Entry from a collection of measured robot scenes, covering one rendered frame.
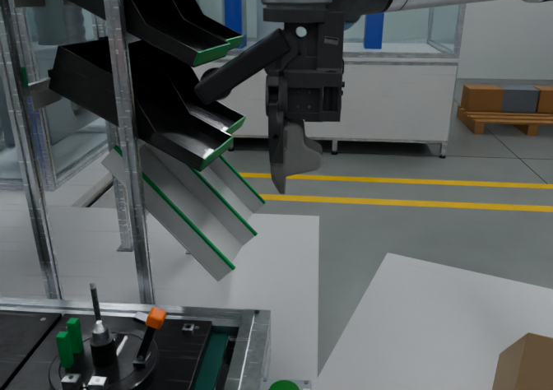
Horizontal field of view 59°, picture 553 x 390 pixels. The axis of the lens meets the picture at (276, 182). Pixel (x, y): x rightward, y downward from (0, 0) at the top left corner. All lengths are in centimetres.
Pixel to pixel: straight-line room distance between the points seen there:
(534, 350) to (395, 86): 401
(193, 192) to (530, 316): 70
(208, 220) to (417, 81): 376
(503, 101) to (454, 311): 526
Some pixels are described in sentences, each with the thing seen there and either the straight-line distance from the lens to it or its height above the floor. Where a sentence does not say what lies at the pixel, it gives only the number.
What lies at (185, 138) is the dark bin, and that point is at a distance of 85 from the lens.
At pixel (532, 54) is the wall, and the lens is 969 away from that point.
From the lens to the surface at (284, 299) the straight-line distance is 103.
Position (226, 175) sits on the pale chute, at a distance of 107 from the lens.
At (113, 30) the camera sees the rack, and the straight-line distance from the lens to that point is 75.
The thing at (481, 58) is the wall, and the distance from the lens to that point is 944.
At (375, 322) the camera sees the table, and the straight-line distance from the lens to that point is 99.
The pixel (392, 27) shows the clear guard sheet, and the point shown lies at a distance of 449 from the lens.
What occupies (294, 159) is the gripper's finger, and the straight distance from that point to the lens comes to 56.
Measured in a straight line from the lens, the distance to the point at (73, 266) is 123.
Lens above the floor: 145
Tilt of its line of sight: 22 degrees down
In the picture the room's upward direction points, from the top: straight up
